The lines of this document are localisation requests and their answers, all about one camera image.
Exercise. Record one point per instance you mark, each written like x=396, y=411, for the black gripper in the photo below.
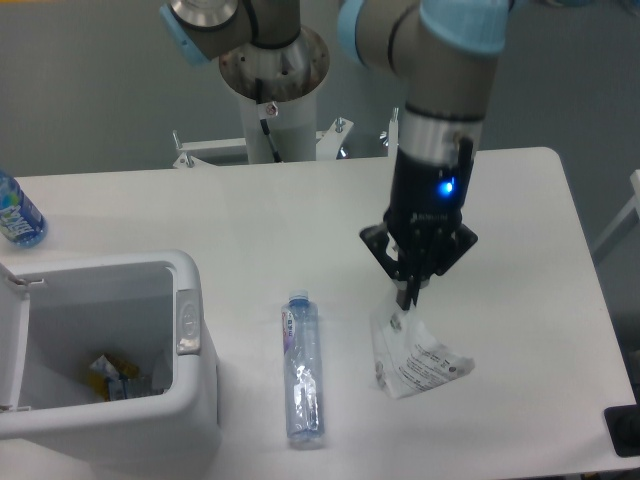
x=422, y=231

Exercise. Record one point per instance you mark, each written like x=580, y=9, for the white plastic wrapper bag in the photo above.
x=408, y=359

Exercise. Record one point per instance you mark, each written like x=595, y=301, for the crushed clear plastic bottle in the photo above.
x=302, y=369

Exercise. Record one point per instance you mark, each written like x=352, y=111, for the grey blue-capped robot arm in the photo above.
x=446, y=51

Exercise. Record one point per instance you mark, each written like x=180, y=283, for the yellow trash in can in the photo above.
x=113, y=379

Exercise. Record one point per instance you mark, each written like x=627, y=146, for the white trash can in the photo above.
x=147, y=308

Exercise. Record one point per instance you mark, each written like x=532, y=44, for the black clamp at table edge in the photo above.
x=623, y=426

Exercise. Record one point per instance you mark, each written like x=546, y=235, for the blue labelled water bottle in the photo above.
x=22, y=224

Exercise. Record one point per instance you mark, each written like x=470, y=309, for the white frame at right edge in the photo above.
x=620, y=226

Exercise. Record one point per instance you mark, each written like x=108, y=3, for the white pedestal foot bracket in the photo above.
x=339, y=142

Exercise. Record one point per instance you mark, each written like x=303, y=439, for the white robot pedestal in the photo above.
x=277, y=89

